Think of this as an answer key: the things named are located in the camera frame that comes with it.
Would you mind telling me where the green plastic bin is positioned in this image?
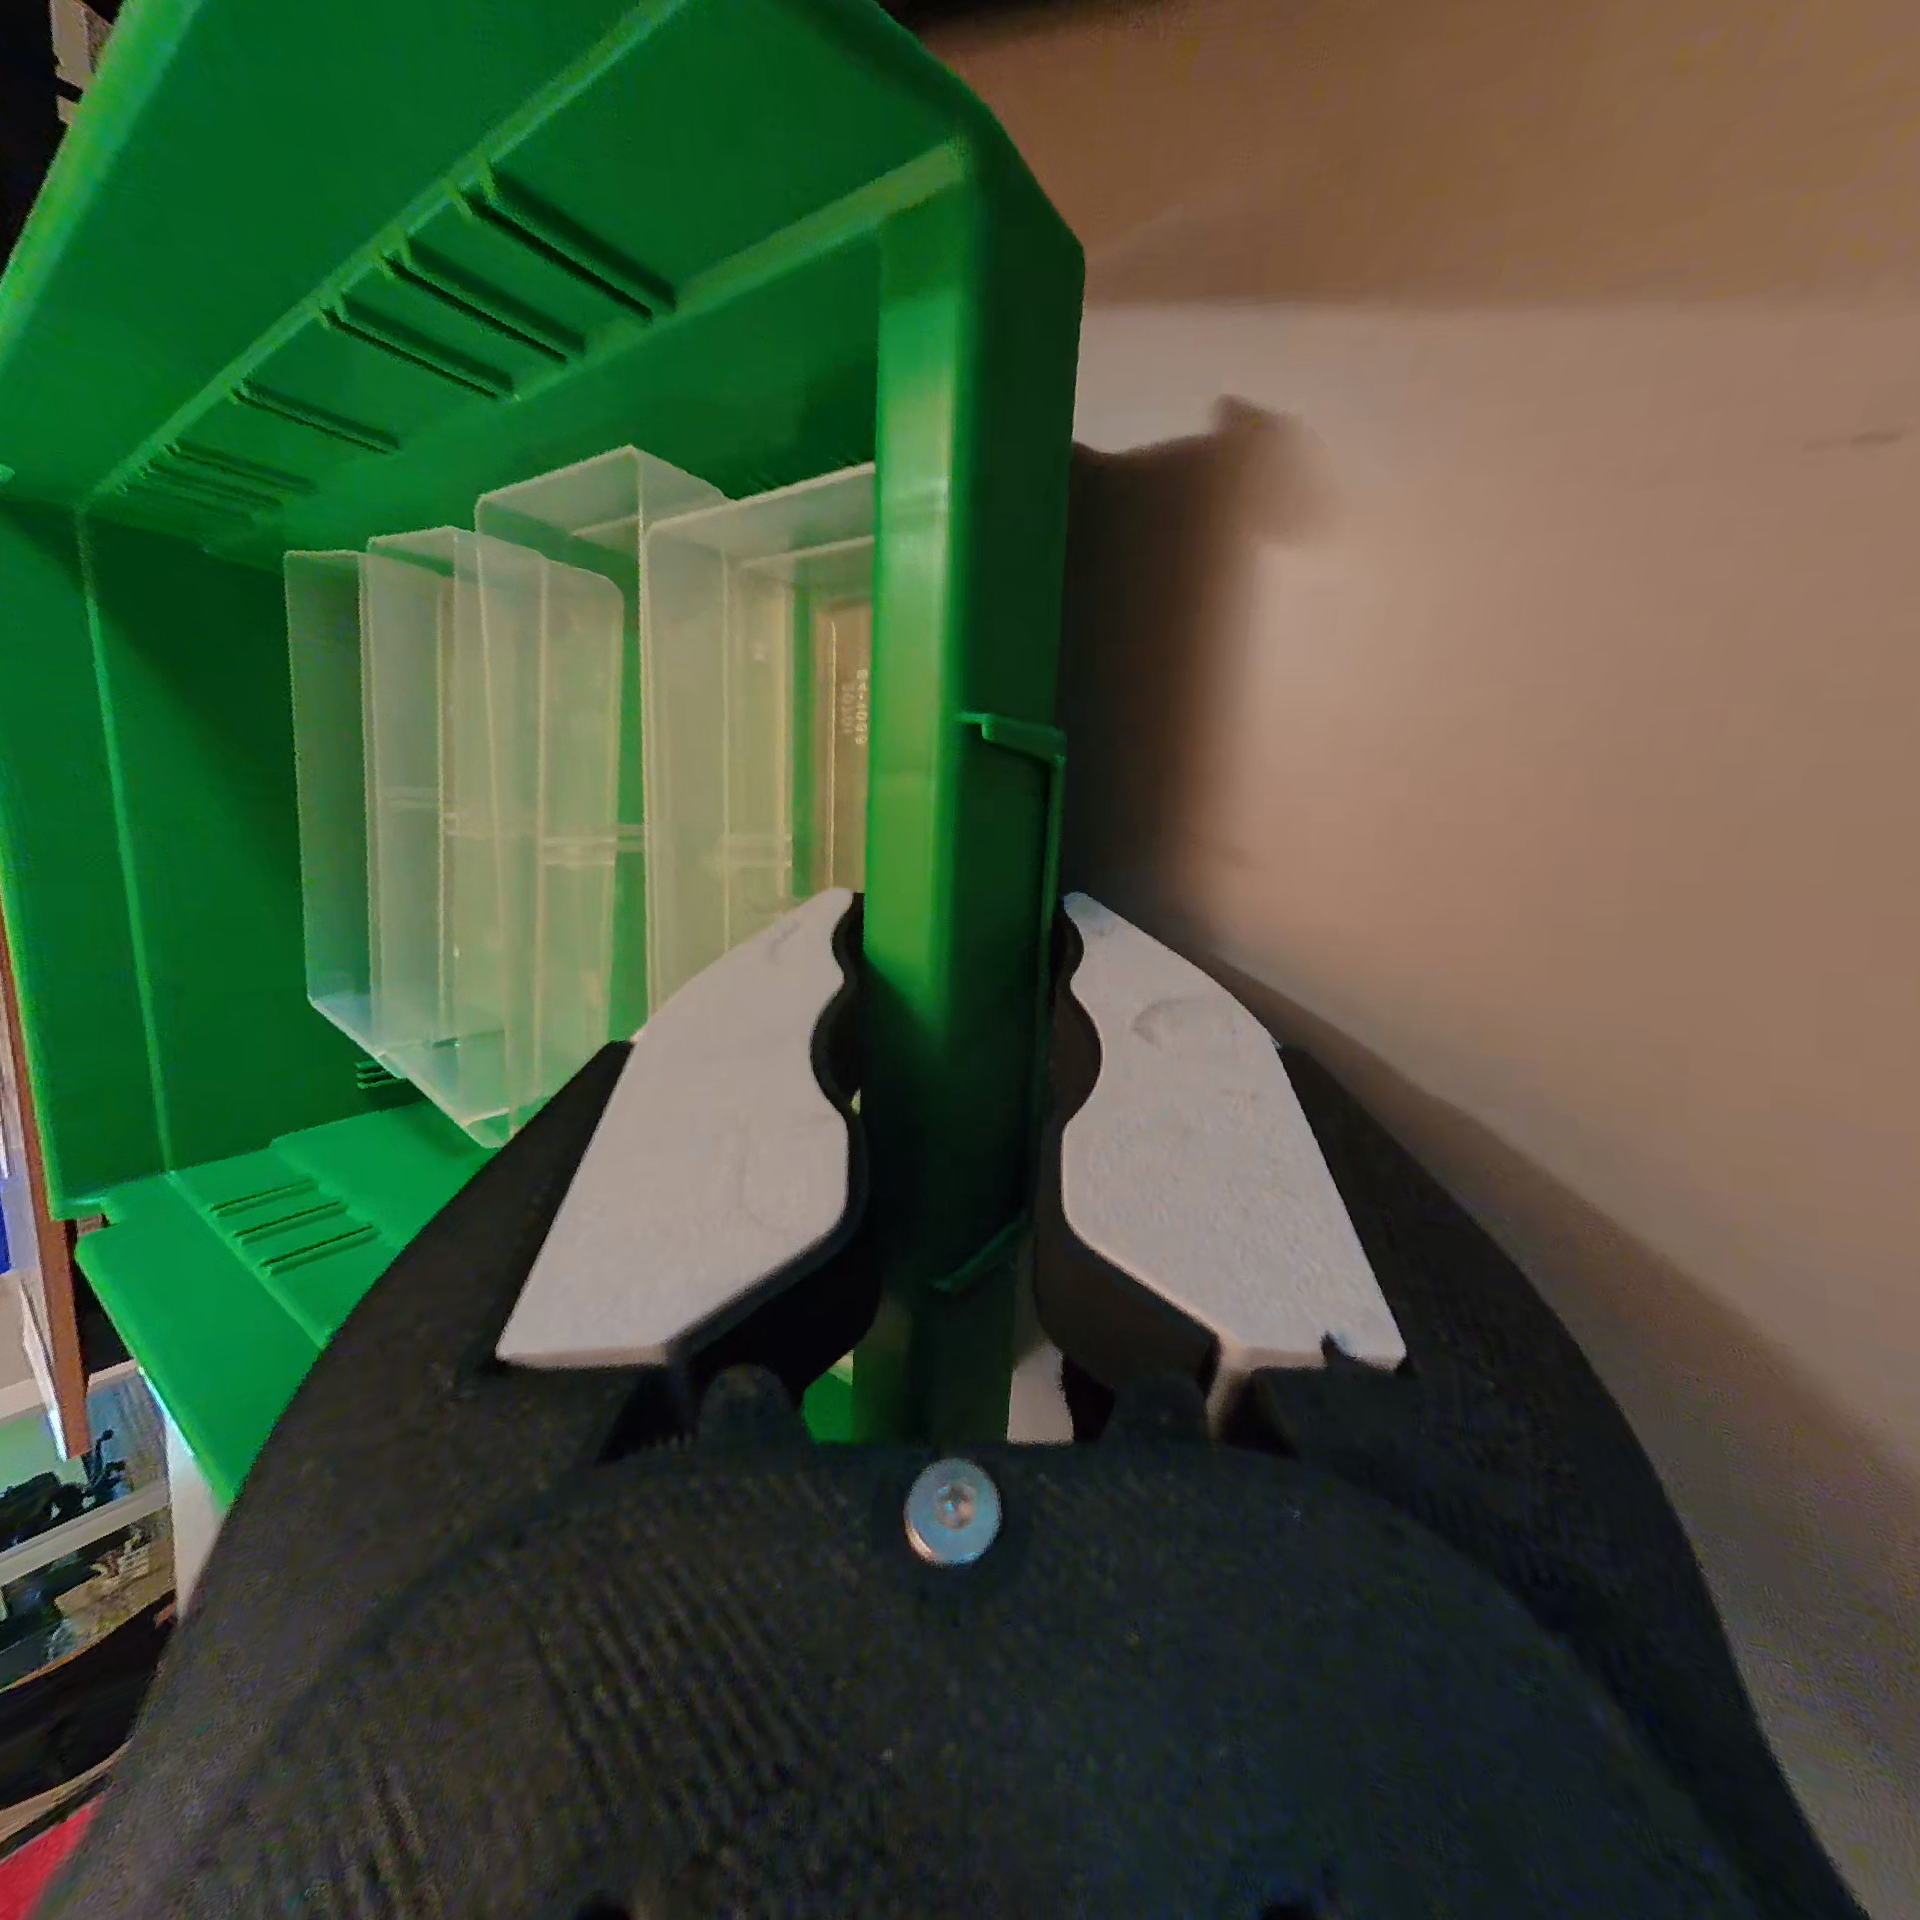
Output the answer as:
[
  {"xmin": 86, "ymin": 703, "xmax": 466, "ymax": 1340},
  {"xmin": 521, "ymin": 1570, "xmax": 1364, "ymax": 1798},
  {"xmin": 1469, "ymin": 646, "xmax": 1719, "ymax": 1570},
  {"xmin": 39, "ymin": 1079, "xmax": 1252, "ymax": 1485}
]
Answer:
[{"xmin": 0, "ymin": 0, "xmax": 1090, "ymax": 1509}]

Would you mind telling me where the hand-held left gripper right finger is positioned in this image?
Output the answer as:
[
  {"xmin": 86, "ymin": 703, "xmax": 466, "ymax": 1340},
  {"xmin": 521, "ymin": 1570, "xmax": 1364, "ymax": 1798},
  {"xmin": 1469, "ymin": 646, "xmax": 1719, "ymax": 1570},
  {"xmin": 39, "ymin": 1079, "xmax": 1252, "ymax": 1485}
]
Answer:
[{"xmin": 1037, "ymin": 895, "xmax": 1410, "ymax": 1435}]

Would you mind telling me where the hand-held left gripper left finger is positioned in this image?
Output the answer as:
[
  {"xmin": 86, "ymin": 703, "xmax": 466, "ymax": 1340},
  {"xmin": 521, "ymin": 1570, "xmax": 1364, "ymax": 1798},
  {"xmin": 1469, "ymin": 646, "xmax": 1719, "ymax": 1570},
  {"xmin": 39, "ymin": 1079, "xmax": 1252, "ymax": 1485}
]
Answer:
[{"xmin": 497, "ymin": 888, "xmax": 876, "ymax": 1398}]

